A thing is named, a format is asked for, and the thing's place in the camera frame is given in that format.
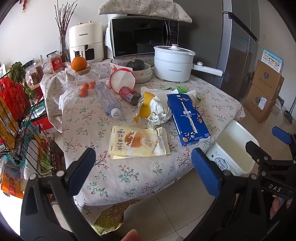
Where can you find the green snack packet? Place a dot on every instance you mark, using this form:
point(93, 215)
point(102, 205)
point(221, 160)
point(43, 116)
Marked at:
point(190, 95)

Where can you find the white plastic trash bin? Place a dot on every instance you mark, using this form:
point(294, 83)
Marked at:
point(231, 143)

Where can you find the yellow snack packet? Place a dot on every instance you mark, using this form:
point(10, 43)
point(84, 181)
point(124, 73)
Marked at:
point(7, 125)

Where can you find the red foil packets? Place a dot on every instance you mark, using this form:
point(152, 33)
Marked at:
point(16, 97)

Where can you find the white wall socket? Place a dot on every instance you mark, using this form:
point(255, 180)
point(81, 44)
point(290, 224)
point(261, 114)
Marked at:
point(38, 59)

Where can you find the black microwave oven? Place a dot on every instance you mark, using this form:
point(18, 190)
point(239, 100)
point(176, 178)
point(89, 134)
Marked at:
point(138, 32)

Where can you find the person's left hand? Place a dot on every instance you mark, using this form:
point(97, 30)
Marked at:
point(130, 235)

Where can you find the floral cover cloth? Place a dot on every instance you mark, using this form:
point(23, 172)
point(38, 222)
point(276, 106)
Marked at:
point(143, 8)

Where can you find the large orange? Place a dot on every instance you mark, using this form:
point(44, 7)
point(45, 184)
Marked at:
point(79, 63)

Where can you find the white electric pot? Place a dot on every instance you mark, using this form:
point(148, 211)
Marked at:
point(171, 67)

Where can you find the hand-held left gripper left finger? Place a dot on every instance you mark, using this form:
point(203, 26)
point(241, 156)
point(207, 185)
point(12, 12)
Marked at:
point(81, 169)

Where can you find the white paper napkin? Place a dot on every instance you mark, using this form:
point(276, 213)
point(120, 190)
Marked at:
point(159, 91)

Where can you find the gold patterned bag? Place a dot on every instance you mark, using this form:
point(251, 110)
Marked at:
point(111, 217)

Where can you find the brown cardboard box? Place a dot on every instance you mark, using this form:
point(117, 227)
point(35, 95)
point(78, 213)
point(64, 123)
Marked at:
point(266, 78)
point(259, 104)

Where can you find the glass pot lid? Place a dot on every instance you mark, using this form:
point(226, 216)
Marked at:
point(173, 49)

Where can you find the clear plastic water bottle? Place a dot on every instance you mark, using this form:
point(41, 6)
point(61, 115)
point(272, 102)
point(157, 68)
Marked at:
point(107, 97)

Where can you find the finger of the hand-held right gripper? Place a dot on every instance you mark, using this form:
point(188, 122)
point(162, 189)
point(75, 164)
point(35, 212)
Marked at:
point(281, 135)
point(254, 150)

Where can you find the leafy green herbs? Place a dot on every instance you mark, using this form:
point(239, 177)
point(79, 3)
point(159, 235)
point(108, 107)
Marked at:
point(18, 71)

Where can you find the small orange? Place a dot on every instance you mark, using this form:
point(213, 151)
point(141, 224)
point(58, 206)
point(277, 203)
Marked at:
point(83, 92)
point(91, 84)
point(85, 85)

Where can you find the bundle of dry twigs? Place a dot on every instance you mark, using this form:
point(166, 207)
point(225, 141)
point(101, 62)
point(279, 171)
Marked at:
point(63, 20)

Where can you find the black power strip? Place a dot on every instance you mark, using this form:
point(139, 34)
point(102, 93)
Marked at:
point(29, 63)

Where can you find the orange printed bag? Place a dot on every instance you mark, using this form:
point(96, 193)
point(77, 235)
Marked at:
point(11, 187)

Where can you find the yellow foil wrapper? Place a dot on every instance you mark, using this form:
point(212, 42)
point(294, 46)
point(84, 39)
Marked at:
point(159, 113)

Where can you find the grey refrigerator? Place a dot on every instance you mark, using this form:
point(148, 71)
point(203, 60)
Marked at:
point(231, 58)

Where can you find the red white paper bowl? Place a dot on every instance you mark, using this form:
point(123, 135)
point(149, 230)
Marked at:
point(121, 80)

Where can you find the red label glass jar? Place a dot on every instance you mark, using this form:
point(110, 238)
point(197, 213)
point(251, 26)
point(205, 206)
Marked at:
point(56, 63)

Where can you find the cream snack bag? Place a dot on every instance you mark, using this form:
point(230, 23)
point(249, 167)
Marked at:
point(138, 143)

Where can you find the cream air fryer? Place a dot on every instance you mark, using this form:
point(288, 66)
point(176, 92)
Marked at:
point(85, 34)

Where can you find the blue white printed box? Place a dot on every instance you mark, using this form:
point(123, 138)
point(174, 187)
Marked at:
point(274, 60)

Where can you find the red cardboard box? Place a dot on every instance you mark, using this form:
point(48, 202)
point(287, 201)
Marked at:
point(44, 125)

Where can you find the red drink can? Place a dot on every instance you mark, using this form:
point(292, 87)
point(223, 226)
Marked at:
point(127, 92)

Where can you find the dark green pumpkin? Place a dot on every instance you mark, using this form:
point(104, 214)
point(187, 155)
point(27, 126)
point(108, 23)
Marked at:
point(135, 64)

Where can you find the glass teapot with wooden lid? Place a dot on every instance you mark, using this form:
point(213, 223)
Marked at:
point(84, 75)

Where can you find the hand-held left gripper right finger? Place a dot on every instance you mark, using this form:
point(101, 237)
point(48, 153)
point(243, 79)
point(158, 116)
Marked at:
point(204, 170)

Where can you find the blue milk carton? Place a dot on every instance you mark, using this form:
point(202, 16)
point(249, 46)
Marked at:
point(187, 118)

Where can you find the floral tablecloth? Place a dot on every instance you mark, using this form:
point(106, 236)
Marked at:
point(138, 180)

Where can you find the small crumpled white tissue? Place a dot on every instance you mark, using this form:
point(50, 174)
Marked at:
point(108, 83)

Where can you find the white ceramic bowl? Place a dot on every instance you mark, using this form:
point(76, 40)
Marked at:
point(144, 80)
point(146, 69)

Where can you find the dark printed packet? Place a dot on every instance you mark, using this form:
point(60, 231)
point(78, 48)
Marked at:
point(57, 155)

